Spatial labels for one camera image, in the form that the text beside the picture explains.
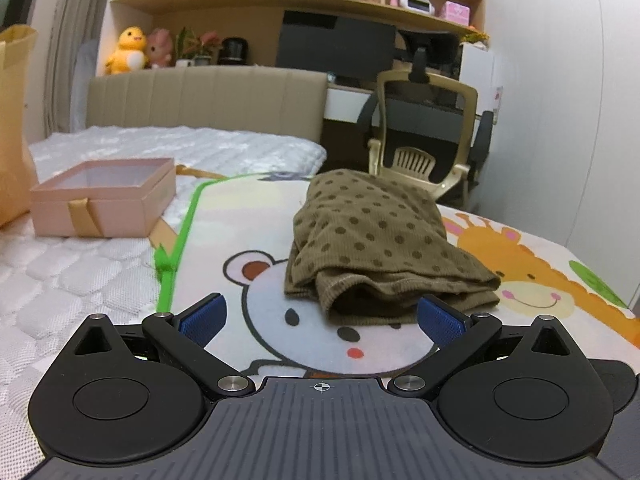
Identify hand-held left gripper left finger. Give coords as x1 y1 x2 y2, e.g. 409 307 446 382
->
72 292 255 397

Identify white desk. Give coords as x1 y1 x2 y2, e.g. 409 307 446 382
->
322 84 382 127

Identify black monitor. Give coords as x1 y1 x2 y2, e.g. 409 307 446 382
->
276 9 398 87

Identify brown dotted corduroy dress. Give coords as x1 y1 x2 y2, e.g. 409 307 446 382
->
283 169 502 328

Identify beige and black office chair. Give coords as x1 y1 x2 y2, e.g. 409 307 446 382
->
356 29 496 207

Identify red-leaf potted plant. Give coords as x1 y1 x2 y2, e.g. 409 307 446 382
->
194 31 223 67

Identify pink tissue box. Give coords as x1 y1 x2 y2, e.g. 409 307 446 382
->
440 1 472 23

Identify pink gift box with ribbon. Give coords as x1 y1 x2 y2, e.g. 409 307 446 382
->
29 157 177 238

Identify grey curtain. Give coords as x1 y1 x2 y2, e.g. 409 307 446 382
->
25 0 118 140

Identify beige padded bed headboard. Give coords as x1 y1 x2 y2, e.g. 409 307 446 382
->
86 65 328 148

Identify pink plush toy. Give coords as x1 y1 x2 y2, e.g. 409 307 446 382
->
145 27 176 70

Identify white quilted mattress pad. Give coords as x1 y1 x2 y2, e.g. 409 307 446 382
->
0 125 328 480

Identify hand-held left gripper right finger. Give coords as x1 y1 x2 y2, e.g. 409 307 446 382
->
387 295 573 397

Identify cartoon animal printed blanket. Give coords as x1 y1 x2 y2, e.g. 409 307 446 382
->
150 170 640 480

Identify yellow paper bag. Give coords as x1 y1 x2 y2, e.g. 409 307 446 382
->
0 24 40 228

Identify white cardboard box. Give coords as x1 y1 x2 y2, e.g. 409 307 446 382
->
459 41 497 113

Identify white wardrobe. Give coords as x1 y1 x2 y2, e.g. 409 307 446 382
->
487 0 640 311

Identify green potted plant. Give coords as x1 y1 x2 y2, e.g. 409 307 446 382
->
175 27 197 67

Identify yellow duck plush toy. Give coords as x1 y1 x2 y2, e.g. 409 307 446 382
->
104 26 149 76

